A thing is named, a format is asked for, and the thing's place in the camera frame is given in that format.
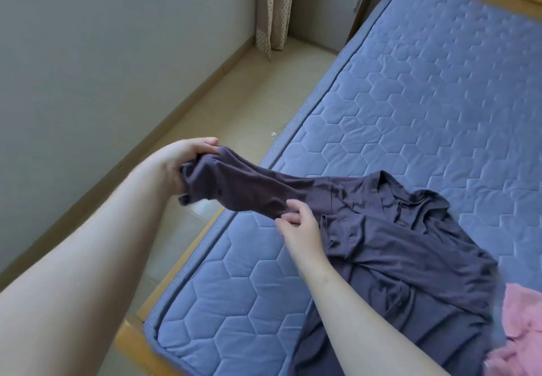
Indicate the person's left forearm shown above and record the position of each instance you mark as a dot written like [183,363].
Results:
[76,278]

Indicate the person's left hand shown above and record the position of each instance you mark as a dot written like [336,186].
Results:
[182,164]

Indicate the dark purple garment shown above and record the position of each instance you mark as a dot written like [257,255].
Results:
[381,253]

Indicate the person's right forearm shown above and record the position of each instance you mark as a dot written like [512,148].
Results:
[373,329]

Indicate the pink pajama shirt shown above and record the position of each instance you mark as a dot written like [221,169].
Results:
[521,333]

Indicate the wooden bedside table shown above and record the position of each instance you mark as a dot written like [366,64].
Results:
[339,3]

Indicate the person's right hand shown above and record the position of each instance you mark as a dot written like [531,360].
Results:
[301,232]

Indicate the blue quilted mattress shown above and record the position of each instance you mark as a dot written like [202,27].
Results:
[406,92]

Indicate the patterned curtain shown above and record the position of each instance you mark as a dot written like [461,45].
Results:
[275,3]

